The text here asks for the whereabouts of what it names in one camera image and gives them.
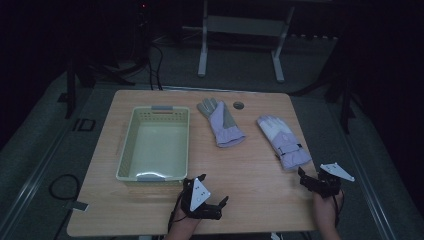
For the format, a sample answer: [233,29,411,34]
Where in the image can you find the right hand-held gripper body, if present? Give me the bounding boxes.
[309,161,356,200]

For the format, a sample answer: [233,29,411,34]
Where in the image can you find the black cables on floor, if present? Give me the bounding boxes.
[145,42,165,91]

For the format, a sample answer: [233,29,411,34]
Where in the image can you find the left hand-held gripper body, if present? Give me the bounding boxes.
[181,177,224,221]

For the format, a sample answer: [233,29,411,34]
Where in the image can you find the grey floor rail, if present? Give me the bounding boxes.
[341,133,399,240]
[0,131,69,240]

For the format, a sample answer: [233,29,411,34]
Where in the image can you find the black tripod stand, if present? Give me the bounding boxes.
[57,54,136,120]
[289,64,363,135]

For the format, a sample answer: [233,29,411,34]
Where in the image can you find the black looped floor cable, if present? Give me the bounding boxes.
[48,173,82,202]

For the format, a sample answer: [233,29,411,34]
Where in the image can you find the person's left hand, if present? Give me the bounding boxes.
[167,202,202,236]

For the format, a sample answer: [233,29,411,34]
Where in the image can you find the person's right hand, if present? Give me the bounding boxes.
[312,191,345,228]

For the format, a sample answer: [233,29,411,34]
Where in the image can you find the pale green plastic basket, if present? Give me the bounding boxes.
[115,105,191,183]

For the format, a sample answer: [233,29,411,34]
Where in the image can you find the dark tower with red light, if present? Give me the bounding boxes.
[137,0,152,68]

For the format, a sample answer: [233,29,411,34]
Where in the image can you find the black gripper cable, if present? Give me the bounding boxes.
[167,192,188,232]
[331,189,345,228]

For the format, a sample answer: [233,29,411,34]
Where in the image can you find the white metal desk frame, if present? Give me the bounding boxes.
[197,0,296,84]

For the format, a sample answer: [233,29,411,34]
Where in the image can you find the white and lilac glove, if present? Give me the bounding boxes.
[256,114,313,172]

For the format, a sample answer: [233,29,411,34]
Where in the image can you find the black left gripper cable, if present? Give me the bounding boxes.
[167,192,188,232]

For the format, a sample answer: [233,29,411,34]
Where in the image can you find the lilac glove with grey palm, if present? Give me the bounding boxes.
[196,97,247,149]

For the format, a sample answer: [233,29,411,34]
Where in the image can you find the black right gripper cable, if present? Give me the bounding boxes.
[331,189,345,228]

